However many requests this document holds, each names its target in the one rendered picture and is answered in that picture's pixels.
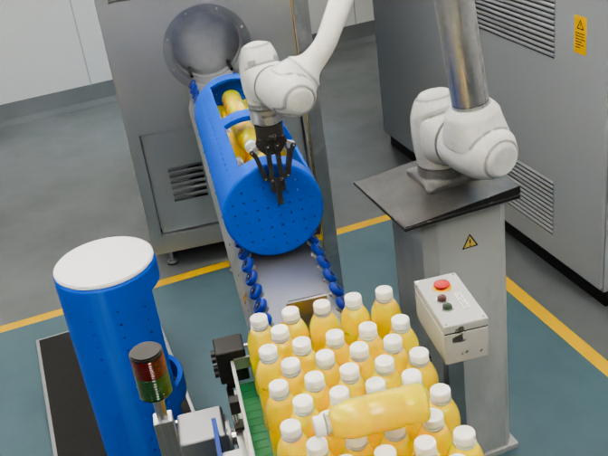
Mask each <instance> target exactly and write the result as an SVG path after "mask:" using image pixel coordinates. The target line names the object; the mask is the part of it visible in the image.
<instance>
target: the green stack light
mask: <svg viewBox="0 0 608 456"><path fill-rule="evenodd" d="M134 378H135V377H134ZM135 381H136V385H137V389H138V394H139V397H140V399H141V400H142V401H144V402H146V403H157V402H160V401H163V400H165V399H166V398H167V397H168V396H169V395H171V393H172V391H173V386H172V383H171V379H170V375H169V372H168V369H167V371H166V373H165V374H164V375H163V376H161V377H160V378H158V379H157V380H154V381H150V382H141V381H138V380H137V379H136V378H135Z"/></svg>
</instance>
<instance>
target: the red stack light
mask: <svg viewBox="0 0 608 456"><path fill-rule="evenodd" d="M129 361H130V359H129ZM130 364H131V368H132V371H133V375H134V377H135V378H136V379H137V380H138V381H141V382H150V381H154V380H157V379H158V378H160V377H161V376H163V375H164V374H165V373H166V371H167V364H166V358H165V354H164V350H163V352H162V354H161V356H160V357H159V358H158V359H156V360H154V361H152V362H150V363H147V364H137V363H134V362H132V361H130Z"/></svg>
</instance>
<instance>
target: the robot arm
mask: <svg viewBox="0 0 608 456"><path fill-rule="evenodd" d="M353 2H354V0H328V5H327V8H326V11H325V13H324V16H323V19H322V22H321V25H320V27H319V29H318V34H317V36H316V38H315V40H314V42H313V43H312V44H311V45H310V47H309V48H308V49H307V50H306V51H305V52H304V53H302V54H301V55H298V56H289V57H288V58H286V59H285V60H283V61H282V62H280V61H279V57H278V54H277V53H276V51H275V49H274V48H273V46H272V45H271V43H270V42H265V41H254V42H251V43H247V44H245V45H244V46H243V47H242V48H241V52H240V60H239V68H240V76H241V82H242V89H243V93H244V95H245V97H246V99H247V102H248V108H249V112H250V118H251V123H252V124H254V128H255V134H256V141H255V146H254V147H253V148H249V150H248V151H249V153H250V155H251V156H252V157H253V158H254V160H255V162H256V164H257V166H258V168H259V170H260V172H261V175H262V178H263V180H264V181H265V182H267V181H269V182H271V191H272V192H273V193H275V192H276V196H277V201H278V204H284V200H283V194H282V191H283V190H285V189H286V186H285V178H286V177H290V172H291V163H292V155H293V150H294V148H295V146H296V143H295V142H294V140H288V139H287V138H286V136H285V135H284V129H283V124H282V120H283V119H284V116H285V117H290V118H297V117H301V116H304V115H306V114H307V113H309V112H310V111H311V110H312V108H313V107H314V105H315V102H316V98H317V89H318V86H319V74H320V73H321V71H322V69H323V68H324V66H325V65H326V63H327V62H328V60H329V58H330V56H331V55H332V53H333V51H334V50H335V48H336V46H337V42H338V40H339V37H340V34H341V33H342V30H343V27H344V25H345V22H346V20H347V16H348V14H349V11H350V8H351V6H352V4H353ZM433 2H434V7H435V13H436V17H437V23H438V28H439V34H440V39H441V45H442V54H443V59H444V65H445V70H446V76H447V82H448V86H449V89H447V88H443V87H439V88H432V89H428V90H425V91H423V92H421V93H420V94H419V95H418V96H417V98H416V99H415V100H414V102H413V106H412V110H411V116H410V125H411V134H412V141H413V150H414V154H415V156H416V161H417V166H416V167H412V168H409V169H408V170H407V175H408V176H410V177H412V178H413V179H414V180H415V181H416V182H417V183H418V184H419V185H420V186H421V187H423V188H424V189H425V191H426V194H428V195H434V194H437V193H438V192H440V191H442V190H445V189H448V188H452V187H454V186H457V185H462V184H465V183H469V182H471V181H476V180H492V179H494V178H498V177H501V176H504V175H506V174H507V173H508V172H510V171H511V169H512V168H513V167H514V165H515V164H516V163H517V160H518V144H517V141H516V139H515V137H514V135H513V134H512V133H511V132H510V131H509V128H508V124H507V122H506V120H505V119H504V116H503V114H502V111H501V109H500V105H499V104H498V103H497V102H496V101H495V100H493V99H492V98H490V97H489V93H488V86H487V80H486V73H485V68H484V61H483V55H482V49H481V43H480V31H479V25H478V18H477V13H476V6H475V0H433ZM285 144H286V146H287V155H286V164H285V172H283V167H282V161H281V153H280V152H281V151H282V149H283V148H284V146H285ZM258 149H259V150H260V151H261V152H262V153H263V154H264V155H266V160H267V166H268V171H269V175H268V176H267V175H266V173H265V171H264V169H263V166H262V164H261V161H260V159H259V157H258ZM271 155H275V157H276V162H277V168H278V174H279V176H278V177H274V171H273V165H272V158H271Z"/></svg>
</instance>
